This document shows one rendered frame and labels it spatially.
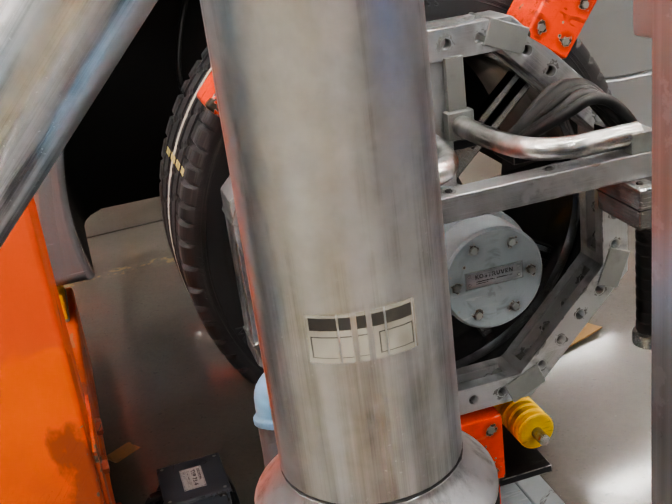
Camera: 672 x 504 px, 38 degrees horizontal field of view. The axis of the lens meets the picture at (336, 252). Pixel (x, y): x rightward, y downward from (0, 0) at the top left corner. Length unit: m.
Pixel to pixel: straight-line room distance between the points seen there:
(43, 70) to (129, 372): 2.47
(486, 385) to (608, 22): 0.72
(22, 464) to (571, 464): 1.44
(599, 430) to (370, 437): 2.02
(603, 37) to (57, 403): 1.13
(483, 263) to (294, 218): 0.78
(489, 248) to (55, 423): 0.52
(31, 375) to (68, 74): 0.64
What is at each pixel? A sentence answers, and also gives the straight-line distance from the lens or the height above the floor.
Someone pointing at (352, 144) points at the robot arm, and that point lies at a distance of 0.36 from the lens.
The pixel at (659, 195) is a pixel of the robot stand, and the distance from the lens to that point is 0.49.
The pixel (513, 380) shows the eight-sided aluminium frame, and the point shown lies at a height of 0.61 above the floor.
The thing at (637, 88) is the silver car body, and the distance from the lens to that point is 1.86.
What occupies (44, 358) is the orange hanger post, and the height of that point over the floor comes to 0.87.
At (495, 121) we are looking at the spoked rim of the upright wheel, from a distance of 1.38.
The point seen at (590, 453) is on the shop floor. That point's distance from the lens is 2.34.
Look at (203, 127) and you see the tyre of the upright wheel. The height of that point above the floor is 1.03.
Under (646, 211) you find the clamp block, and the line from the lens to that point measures 1.13.
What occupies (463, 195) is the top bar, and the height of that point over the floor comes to 0.98.
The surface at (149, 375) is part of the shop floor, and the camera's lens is 2.89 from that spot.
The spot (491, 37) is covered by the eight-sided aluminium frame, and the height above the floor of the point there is 1.10.
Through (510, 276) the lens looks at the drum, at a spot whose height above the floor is 0.85.
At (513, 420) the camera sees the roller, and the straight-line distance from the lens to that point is 1.49.
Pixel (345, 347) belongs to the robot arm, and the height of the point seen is 1.15.
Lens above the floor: 1.34
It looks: 22 degrees down
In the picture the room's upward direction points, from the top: 8 degrees counter-clockwise
